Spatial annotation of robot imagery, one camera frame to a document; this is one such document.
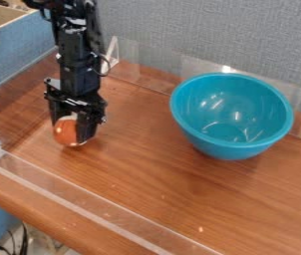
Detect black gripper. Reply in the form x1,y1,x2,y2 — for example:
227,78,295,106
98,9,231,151
44,78,108,143

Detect brown toy mushroom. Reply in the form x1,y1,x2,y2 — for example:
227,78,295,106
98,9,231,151
53,113,85,146

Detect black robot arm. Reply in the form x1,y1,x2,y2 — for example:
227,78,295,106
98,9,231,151
22,0,109,146

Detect blue plastic bowl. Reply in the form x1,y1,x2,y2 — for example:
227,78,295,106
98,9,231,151
168,73,294,160

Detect clear acrylic barrier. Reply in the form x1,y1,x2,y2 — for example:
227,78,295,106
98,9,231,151
0,38,301,255

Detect wooden shelf box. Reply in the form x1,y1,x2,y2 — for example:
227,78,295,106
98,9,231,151
0,0,52,38

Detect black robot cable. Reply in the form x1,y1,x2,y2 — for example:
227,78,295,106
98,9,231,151
85,49,113,78

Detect black floor cables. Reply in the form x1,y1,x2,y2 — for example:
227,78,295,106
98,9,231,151
0,222,30,255

